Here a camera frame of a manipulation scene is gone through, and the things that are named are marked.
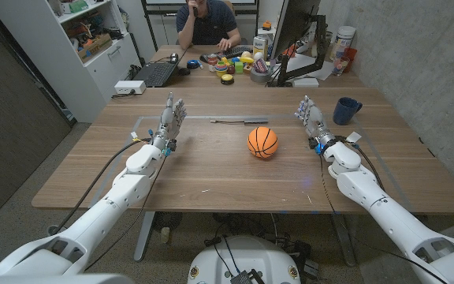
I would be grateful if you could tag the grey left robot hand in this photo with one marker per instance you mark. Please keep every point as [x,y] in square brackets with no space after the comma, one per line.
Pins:
[168,120]

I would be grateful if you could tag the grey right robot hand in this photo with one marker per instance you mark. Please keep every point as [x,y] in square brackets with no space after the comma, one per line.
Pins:
[314,120]

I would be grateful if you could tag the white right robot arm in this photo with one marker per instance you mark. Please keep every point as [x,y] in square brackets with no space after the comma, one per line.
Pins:
[373,193]

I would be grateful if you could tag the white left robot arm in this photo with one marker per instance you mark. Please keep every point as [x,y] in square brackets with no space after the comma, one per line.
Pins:
[128,187]

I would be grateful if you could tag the red cup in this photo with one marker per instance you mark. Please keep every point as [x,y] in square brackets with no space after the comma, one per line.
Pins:
[351,55]

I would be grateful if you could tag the dark blue mug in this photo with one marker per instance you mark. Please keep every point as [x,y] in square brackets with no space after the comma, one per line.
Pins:
[343,112]

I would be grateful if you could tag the white flat box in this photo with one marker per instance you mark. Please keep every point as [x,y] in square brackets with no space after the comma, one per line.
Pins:
[306,82]

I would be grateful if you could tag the black laptop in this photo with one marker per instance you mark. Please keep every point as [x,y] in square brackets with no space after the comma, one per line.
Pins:
[156,74]

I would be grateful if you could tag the white power box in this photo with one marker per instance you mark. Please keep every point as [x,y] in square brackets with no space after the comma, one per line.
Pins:
[129,87]

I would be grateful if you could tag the orange basketball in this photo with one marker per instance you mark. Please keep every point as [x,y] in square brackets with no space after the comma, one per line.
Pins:
[263,142]

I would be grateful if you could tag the blue tape roll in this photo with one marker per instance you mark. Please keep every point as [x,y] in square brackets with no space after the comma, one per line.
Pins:
[192,64]

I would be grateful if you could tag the grey tape roll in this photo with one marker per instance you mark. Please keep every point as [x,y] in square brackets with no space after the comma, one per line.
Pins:
[259,75]

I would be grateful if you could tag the yellow and black round disc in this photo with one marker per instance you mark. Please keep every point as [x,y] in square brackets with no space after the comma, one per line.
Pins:
[227,79]

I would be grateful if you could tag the stack of coloured rings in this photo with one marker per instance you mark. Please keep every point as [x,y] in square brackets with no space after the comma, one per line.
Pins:
[221,69]

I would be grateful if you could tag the white wipes canister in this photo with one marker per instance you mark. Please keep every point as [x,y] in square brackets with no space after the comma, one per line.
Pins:
[344,39]

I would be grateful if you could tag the green toy cube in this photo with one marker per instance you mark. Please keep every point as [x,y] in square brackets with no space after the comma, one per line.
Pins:
[239,67]

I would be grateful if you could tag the white drink carton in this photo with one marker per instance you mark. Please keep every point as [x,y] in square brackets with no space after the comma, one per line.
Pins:
[260,47]

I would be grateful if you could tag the black keyboard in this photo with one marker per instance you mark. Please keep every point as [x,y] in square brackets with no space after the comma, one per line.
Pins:
[237,51]

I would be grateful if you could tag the black computer monitor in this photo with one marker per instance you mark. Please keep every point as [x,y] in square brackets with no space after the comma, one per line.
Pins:
[294,19]

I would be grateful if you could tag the cardboard box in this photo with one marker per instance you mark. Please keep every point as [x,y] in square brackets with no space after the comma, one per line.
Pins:
[95,47]

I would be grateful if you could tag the person in dark polo shirt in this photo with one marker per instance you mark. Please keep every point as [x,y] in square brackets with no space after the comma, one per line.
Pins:
[209,23]

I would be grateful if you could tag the orange toy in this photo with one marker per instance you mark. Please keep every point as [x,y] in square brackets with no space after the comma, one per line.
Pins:
[266,25]

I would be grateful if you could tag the grey table leg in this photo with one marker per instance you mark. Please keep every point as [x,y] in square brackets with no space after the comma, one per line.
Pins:
[143,236]
[344,240]

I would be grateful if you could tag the white shelf cabinet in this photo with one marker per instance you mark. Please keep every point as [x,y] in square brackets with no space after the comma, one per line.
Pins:
[57,59]

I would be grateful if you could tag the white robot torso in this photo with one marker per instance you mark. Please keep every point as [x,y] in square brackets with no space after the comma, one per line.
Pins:
[246,258]

